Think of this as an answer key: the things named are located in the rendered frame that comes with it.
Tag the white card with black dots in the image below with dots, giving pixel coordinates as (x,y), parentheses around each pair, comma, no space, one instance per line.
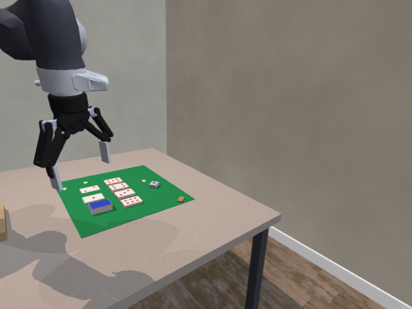
(89,189)

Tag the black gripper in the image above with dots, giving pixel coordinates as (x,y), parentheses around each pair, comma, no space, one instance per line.
(64,111)

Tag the green felt mat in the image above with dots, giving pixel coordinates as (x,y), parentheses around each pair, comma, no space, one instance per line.
(155,200)

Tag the white playing card with red pips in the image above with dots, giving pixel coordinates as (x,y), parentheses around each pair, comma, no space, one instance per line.
(126,192)
(92,198)
(118,186)
(111,181)
(130,201)

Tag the blue rectangular card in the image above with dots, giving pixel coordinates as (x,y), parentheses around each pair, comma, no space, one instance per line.
(100,204)

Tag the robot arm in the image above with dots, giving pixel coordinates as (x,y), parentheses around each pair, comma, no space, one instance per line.
(47,31)

